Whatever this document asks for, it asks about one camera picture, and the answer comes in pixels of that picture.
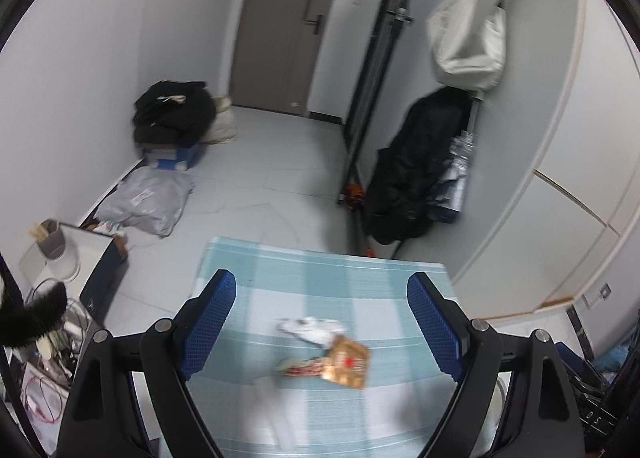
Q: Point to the black hanging coat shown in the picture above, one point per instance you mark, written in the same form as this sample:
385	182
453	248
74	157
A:
415	162

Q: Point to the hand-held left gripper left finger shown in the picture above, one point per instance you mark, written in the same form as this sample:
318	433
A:
210	323

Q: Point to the blue checked tablecloth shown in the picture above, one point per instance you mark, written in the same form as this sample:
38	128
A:
325	288

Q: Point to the white hanging bag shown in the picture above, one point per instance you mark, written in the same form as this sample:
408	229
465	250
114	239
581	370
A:
467	42

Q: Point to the orange snack wrapper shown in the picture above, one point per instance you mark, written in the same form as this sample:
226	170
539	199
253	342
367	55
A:
347	363

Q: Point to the beige cloth bag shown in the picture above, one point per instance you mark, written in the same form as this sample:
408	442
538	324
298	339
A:
222	127

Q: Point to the wall socket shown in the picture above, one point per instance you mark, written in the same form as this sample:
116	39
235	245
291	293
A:
605	291

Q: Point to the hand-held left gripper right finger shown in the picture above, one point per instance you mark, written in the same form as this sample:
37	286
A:
435	328

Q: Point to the white tissue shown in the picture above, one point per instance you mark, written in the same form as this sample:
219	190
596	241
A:
312	329

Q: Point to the white wardrobe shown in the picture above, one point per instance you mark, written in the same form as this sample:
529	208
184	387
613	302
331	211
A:
565	137

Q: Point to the grey entrance door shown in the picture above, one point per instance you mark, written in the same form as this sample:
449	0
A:
280	27

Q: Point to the blue storage box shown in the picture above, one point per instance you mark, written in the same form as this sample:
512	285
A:
175	157

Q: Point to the grey plastic parcel bag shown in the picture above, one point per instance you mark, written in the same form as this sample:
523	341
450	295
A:
145	200

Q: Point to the grey cup with sticks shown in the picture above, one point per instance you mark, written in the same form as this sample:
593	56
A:
50	238

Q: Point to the light blue cloth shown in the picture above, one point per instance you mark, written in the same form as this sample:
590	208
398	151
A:
612	359

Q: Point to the dark blue box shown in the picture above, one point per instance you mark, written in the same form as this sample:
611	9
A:
102	278

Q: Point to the black fuzzy cloth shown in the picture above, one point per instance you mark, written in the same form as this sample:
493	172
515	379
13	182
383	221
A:
30	313

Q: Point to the black clothes pile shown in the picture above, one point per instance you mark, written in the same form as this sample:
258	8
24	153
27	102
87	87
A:
172	110

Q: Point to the colourful small packet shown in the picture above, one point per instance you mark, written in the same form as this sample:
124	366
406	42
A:
107	230

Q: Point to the orange black tool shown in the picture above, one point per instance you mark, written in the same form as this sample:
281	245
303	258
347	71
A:
354	195

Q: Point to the red candy wrapper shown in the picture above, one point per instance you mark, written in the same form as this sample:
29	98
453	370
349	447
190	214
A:
302	369

